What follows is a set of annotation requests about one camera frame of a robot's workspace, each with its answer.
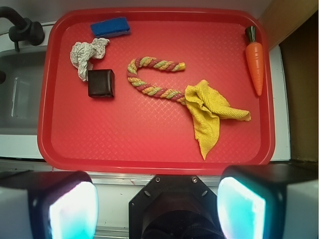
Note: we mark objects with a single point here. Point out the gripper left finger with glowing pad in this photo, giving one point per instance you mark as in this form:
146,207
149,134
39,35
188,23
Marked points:
47,205

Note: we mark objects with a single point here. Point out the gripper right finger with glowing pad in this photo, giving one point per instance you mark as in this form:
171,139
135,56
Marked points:
273,201

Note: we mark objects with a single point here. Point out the yellow cloth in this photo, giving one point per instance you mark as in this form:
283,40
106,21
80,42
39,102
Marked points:
207,108

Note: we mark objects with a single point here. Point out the grey sink basin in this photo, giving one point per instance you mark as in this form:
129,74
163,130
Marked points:
21,90

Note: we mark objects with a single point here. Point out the dark brown cube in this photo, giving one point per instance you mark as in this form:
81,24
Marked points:
101,83

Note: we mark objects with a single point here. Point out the red plastic tray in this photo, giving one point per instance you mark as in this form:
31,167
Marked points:
136,133

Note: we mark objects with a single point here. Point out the crumpled white paper towel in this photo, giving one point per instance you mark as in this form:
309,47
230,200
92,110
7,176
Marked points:
82,52

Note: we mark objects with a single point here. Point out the orange toy carrot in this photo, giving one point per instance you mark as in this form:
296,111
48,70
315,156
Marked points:
255,59

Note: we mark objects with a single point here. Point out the black faucet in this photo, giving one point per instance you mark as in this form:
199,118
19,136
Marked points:
23,29

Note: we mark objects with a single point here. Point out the blue sponge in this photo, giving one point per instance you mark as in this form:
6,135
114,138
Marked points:
111,28

